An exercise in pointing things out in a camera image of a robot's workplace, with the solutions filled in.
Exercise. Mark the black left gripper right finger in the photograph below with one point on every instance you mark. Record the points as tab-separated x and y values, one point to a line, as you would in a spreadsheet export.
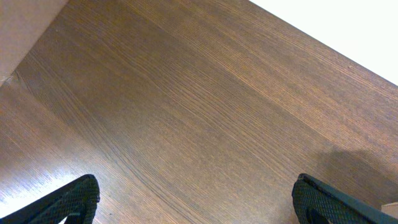
317	202

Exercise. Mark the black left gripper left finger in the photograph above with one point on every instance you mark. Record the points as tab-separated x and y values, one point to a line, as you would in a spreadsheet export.
75	202

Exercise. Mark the open cardboard box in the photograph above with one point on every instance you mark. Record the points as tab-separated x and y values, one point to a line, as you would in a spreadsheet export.
22	23

